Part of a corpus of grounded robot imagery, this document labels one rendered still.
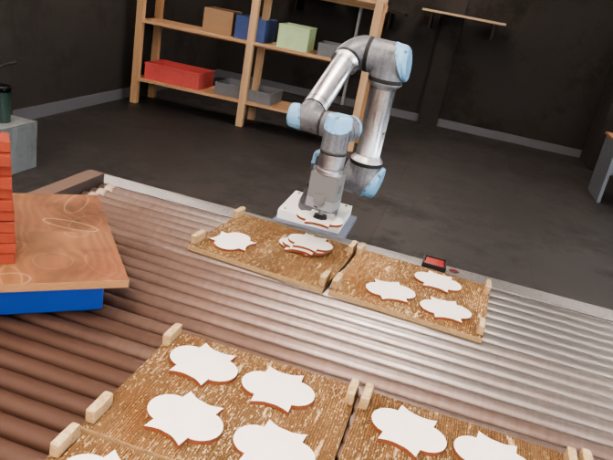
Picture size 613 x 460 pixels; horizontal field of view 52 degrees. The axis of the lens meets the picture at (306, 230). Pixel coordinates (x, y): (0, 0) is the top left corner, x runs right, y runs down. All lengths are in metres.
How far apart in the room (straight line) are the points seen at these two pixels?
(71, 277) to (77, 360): 0.17
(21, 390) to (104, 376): 0.15
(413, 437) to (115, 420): 0.53
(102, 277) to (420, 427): 0.70
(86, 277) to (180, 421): 0.39
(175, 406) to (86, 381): 0.19
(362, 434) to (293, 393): 0.15
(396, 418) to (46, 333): 0.72
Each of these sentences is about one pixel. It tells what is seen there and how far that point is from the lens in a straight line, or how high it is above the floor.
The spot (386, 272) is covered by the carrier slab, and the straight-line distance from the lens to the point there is 1.86.
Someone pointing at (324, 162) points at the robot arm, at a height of 1.22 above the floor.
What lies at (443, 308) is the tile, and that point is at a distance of 1.72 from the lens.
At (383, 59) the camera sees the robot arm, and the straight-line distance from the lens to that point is 2.11.
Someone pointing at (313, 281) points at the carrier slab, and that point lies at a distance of 1.70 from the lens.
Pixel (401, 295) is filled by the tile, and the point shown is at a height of 0.94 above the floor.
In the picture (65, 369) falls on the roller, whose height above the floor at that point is 0.90.
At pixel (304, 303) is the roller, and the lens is 1.62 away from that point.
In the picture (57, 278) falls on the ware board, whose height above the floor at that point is 1.04.
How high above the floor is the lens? 1.67
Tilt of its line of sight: 21 degrees down
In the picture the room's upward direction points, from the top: 11 degrees clockwise
